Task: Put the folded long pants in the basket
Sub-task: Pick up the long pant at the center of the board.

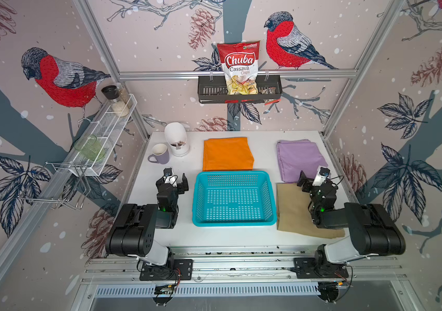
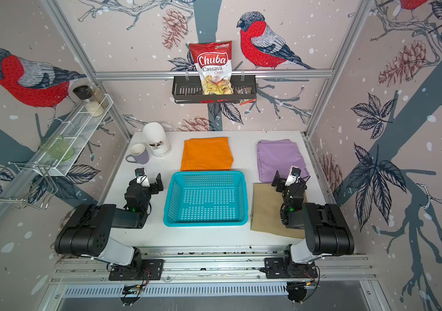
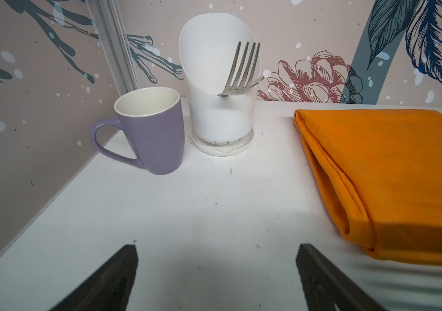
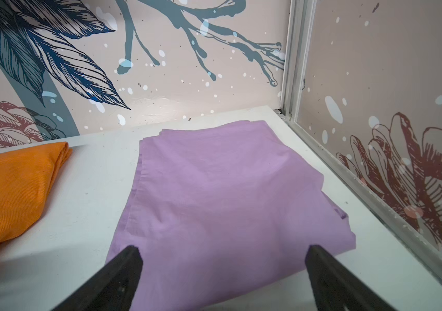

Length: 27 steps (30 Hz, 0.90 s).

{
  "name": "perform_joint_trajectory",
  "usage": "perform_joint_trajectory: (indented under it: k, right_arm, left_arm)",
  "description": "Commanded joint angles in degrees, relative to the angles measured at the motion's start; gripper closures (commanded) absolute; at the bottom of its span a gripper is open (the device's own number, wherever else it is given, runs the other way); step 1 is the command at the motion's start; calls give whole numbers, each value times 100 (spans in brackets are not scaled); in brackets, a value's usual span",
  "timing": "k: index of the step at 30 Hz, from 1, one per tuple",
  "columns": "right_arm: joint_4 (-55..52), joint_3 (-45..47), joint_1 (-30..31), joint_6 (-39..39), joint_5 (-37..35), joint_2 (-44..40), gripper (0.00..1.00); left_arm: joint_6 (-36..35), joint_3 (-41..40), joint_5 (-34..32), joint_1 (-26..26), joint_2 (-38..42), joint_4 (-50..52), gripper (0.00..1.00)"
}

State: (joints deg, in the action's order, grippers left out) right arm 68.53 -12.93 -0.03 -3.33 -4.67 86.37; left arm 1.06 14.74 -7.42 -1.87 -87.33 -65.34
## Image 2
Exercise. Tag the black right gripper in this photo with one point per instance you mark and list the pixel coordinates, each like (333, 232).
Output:
(280, 183)

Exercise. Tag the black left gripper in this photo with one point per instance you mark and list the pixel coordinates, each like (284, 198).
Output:
(153, 184)

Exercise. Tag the purple pants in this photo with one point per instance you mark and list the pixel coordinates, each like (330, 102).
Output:
(281, 155)

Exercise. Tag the beige pants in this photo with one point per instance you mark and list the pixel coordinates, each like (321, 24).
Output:
(265, 215)

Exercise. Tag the orange pants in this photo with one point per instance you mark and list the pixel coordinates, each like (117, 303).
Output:
(209, 154)

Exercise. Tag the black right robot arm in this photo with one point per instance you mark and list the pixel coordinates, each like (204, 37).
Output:
(326, 231)

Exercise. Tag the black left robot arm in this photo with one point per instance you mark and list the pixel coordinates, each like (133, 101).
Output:
(87, 232)

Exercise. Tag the teal plastic basket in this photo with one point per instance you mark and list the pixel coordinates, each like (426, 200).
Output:
(206, 199)

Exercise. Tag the purple ceramic mug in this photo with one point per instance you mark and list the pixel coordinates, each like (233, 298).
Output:
(138, 154)

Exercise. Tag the glass jar on shelf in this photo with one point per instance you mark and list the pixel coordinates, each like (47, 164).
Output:
(96, 105)

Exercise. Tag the green glass cup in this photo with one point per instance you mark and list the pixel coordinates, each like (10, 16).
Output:
(58, 148)

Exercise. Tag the black lid spice jar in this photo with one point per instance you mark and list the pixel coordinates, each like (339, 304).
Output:
(84, 93)

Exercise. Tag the red Chuba chips bag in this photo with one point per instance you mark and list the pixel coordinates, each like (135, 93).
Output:
(213, 63)

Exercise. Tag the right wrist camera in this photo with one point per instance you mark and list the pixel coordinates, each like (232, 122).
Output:
(292, 178)

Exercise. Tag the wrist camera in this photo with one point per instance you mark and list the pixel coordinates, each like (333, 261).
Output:
(292, 178)
(143, 181)

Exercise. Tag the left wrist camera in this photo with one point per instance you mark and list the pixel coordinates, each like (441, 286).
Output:
(143, 181)

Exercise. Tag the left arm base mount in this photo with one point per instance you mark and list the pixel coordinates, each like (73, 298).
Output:
(135, 270)

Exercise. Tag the white wire shelf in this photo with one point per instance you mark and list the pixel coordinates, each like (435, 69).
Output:
(77, 128)

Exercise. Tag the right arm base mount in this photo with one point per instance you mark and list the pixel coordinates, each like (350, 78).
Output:
(285, 268)

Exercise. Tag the black wall basket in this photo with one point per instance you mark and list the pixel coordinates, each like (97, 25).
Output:
(188, 90)

